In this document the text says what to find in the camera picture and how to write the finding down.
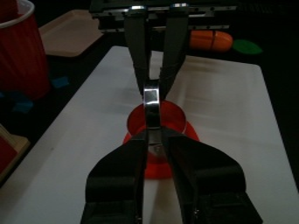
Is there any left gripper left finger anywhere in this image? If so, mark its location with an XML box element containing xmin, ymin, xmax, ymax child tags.
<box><xmin>78</xmin><ymin>128</ymin><xmax>149</xmax><ymax>224</ymax></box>

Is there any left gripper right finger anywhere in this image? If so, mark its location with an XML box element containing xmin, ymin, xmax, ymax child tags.
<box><xmin>164</xmin><ymin>132</ymin><xmax>264</xmax><ymax>224</ymax></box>

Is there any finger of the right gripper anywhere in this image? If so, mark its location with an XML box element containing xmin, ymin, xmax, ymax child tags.
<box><xmin>123</xmin><ymin>5</ymin><xmax>152</xmax><ymax>97</ymax></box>
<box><xmin>156</xmin><ymin>3</ymin><xmax>191</xmax><ymax>100</ymax></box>

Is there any round metal dough cutter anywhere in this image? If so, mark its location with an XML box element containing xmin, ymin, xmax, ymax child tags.
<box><xmin>127</xmin><ymin>79</ymin><xmax>188</xmax><ymax>156</ymax></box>

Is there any wooden drawer cabinet box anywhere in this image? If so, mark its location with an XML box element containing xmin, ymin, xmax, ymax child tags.
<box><xmin>0</xmin><ymin>123</ymin><xmax>32</xmax><ymax>185</ymax></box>

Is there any red front wooden drawer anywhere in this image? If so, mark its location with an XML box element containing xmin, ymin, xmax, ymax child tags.
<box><xmin>0</xmin><ymin>135</ymin><xmax>17</xmax><ymax>175</ymax></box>

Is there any pink plastic tray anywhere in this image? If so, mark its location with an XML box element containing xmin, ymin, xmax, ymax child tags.
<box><xmin>38</xmin><ymin>9</ymin><xmax>104</xmax><ymax>58</ymax></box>

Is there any white cutting board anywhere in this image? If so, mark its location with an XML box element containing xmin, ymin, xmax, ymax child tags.
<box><xmin>0</xmin><ymin>45</ymin><xmax>299</xmax><ymax>224</ymax></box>

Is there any green toy carrot leaf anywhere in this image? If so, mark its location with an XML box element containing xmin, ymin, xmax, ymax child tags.
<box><xmin>232</xmin><ymin>38</ymin><xmax>264</xmax><ymax>56</ymax></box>

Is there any blue tape piece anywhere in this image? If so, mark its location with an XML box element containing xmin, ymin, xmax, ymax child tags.
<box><xmin>10</xmin><ymin>97</ymin><xmax>34</xmax><ymax>114</ymax></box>
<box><xmin>50</xmin><ymin>76</ymin><xmax>70</xmax><ymax>89</ymax></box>

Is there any red plastic cup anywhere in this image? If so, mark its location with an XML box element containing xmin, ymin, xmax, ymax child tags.
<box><xmin>0</xmin><ymin>0</ymin><xmax>52</xmax><ymax>100</ymax></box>

